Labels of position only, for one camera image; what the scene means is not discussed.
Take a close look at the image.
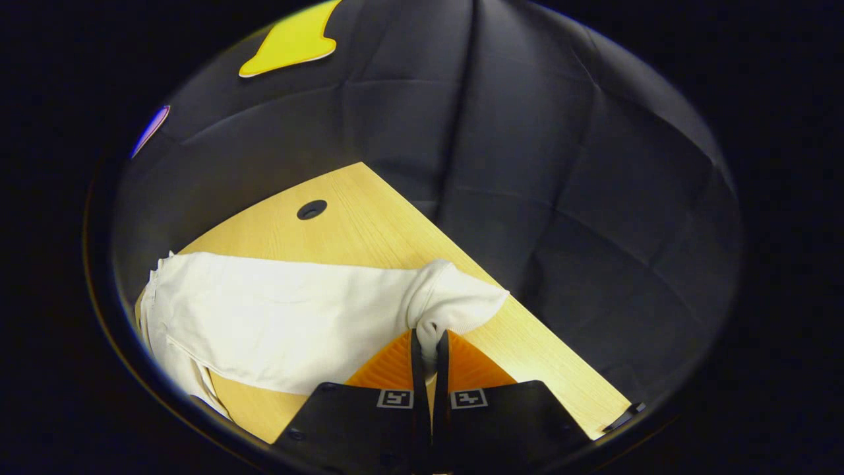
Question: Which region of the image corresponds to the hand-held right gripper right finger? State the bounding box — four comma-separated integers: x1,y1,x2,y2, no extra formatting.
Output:
433,329,592,474

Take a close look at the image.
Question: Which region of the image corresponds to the white sweatshirt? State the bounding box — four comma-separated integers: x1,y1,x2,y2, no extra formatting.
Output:
135,251,510,420

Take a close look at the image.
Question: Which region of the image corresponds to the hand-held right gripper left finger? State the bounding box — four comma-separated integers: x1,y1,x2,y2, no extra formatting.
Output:
272,329,434,474

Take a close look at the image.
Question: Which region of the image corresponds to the black backdrop cloth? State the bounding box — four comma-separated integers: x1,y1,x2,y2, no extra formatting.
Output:
112,0,746,403

